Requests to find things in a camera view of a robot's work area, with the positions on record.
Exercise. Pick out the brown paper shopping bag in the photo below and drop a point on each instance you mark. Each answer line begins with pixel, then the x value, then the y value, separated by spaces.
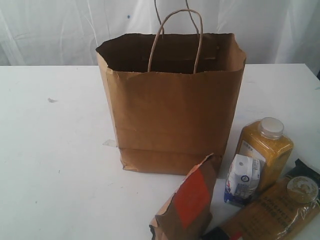
pixel 171 97

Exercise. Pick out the yellow grain bottle white cap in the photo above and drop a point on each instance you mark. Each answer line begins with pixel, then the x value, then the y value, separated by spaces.
pixel 264 140

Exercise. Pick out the clear tape scrap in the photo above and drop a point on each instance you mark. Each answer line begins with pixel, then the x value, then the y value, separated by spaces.
pixel 110 143

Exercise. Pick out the brown pouch orange label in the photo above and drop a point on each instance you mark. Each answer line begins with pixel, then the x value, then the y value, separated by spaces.
pixel 186 214

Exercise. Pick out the small white blue carton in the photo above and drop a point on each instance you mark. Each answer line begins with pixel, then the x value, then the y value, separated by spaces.
pixel 242 180

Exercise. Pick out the spaghetti packet gold seal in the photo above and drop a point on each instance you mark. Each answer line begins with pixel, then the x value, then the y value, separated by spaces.
pixel 279 213

